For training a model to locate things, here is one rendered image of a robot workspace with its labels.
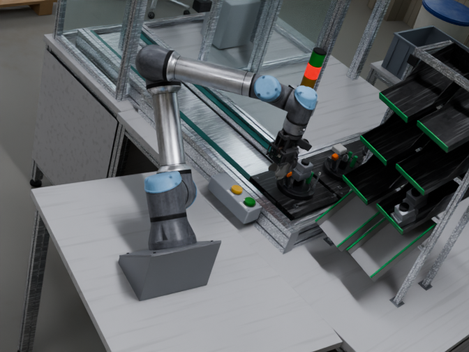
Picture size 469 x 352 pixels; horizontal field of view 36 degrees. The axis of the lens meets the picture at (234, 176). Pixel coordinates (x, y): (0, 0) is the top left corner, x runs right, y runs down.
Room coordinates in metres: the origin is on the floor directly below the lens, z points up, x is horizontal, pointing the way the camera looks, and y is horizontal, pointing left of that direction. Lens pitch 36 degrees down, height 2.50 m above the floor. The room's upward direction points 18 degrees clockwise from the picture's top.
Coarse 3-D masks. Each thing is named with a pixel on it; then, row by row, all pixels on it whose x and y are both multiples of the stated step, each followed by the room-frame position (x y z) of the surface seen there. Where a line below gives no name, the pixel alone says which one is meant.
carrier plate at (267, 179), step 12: (252, 180) 2.13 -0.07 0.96; (264, 180) 2.14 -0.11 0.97; (276, 180) 2.17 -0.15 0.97; (312, 180) 2.24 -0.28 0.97; (264, 192) 2.09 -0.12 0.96; (276, 192) 2.10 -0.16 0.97; (324, 192) 2.19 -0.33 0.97; (276, 204) 2.05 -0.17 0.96; (288, 204) 2.05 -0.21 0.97; (300, 204) 2.08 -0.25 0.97; (312, 204) 2.10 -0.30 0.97; (324, 204) 2.12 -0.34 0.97; (288, 216) 2.01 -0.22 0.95; (300, 216) 2.02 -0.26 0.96
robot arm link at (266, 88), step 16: (144, 48) 2.03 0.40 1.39; (160, 48) 2.01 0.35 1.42; (144, 64) 1.98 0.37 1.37; (160, 64) 1.96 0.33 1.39; (176, 64) 1.97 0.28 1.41; (192, 64) 1.97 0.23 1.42; (208, 64) 1.98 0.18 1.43; (192, 80) 1.96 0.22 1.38; (208, 80) 1.95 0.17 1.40; (224, 80) 1.95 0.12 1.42; (240, 80) 1.95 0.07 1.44; (256, 80) 1.93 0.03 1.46; (272, 80) 1.93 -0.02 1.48; (256, 96) 1.94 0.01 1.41; (272, 96) 1.91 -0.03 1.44
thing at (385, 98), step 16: (448, 48) 2.12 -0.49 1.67; (448, 64) 2.13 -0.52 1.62; (464, 64) 2.10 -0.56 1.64; (416, 80) 2.06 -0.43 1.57; (432, 80) 2.06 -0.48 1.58; (448, 80) 2.06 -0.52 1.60; (384, 96) 1.96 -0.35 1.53; (400, 96) 1.99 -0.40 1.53; (416, 96) 1.99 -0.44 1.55; (432, 96) 1.99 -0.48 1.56; (448, 96) 1.97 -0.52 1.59; (400, 112) 1.90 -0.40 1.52; (416, 112) 1.90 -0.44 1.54
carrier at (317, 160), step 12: (312, 156) 2.40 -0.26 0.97; (324, 156) 2.43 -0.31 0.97; (348, 156) 2.36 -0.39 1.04; (312, 168) 2.32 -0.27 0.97; (324, 168) 2.33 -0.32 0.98; (336, 168) 2.34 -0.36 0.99; (348, 168) 2.37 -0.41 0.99; (324, 180) 2.27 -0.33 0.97; (336, 180) 2.29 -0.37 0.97; (336, 192) 2.22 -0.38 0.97; (348, 192) 2.24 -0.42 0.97
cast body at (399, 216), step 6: (402, 204) 1.84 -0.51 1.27; (408, 204) 1.85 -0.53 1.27; (396, 210) 1.83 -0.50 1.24; (402, 210) 1.82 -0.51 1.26; (408, 210) 1.82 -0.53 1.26; (414, 210) 1.83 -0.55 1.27; (396, 216) 1.83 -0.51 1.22; (402, 216) 1.81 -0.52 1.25; (408, 216) 1.82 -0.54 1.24; (414, 216) 1.84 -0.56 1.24; (396, 222) 1.82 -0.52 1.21; (402, 222) 1.82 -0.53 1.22; (408, 222) 1.83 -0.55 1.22
